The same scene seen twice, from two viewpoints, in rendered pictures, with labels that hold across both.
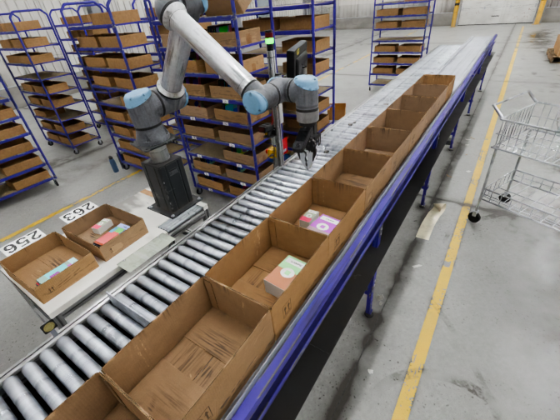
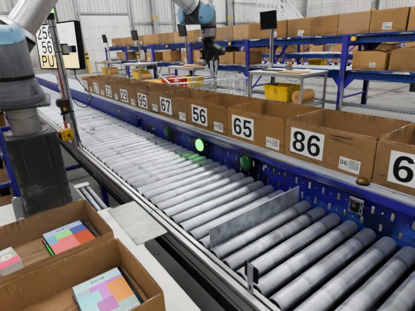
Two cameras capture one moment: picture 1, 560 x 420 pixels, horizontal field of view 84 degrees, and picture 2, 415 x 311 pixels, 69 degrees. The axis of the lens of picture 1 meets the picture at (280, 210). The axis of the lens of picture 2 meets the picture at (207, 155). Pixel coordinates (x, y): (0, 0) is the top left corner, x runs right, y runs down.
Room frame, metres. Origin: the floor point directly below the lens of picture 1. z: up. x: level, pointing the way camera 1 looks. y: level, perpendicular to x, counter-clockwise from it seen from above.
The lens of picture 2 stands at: (0.74, 1.61, 1.38)
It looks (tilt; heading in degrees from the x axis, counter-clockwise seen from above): 21 degrees down; 287
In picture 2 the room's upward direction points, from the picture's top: 3 degrees counter-clockwise
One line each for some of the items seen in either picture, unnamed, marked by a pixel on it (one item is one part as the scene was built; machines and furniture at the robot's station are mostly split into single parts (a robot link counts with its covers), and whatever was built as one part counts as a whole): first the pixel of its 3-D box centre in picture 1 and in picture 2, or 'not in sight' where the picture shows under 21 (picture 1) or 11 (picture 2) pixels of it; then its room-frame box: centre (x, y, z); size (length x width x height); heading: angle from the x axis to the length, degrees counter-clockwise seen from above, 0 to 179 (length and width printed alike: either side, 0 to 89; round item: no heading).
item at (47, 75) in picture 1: (47, 86); not in sight; (5.32, 3.39, 0.98); 0.98 x 0.49 x 1.96; 53
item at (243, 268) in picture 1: (271, 271); (272, 123); (0.86, 0.06, 0.96); 0.39 x 0.29 x 0.17; 143
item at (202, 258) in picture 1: (212, 263); (195, 187); (1.20, 0.38, 0.72); 0.52 x 0.05 x 0.05; 53
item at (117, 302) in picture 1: (140, 319); (259, 215); (0.86, 0.63, 0.76); 0.46 x 0.01 x 0.09; 53
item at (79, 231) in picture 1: (105, 230); (40, 248); (1.49, 1.02, 0.80); 0.38 x 0.28 x 0.10; 55
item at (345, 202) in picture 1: (319, 217); (224, 112); (1.18, -0.18, 0.96); 0.39 x 0.29 x 0.17; 143
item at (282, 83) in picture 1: (282, 90); (190, 15); (1.32, -0.06, 1.51); 0.12 x 0.12 x 0.09; 48
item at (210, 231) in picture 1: (237, 242); (175, 174); (1.35, 0.26, 0.72); 0.52 x 0.05 x 0.05; 53
